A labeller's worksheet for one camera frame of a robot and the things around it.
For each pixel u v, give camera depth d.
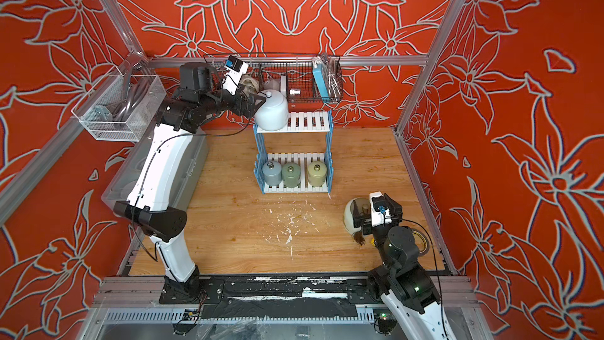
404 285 0.50
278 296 0.73
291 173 0.91
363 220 0.62
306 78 0.97
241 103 0.61
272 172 0.92
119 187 0.81
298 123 0.85
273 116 0.76
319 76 0.84
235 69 0.57
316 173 0.90
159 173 0.46
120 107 0.78
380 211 0.56
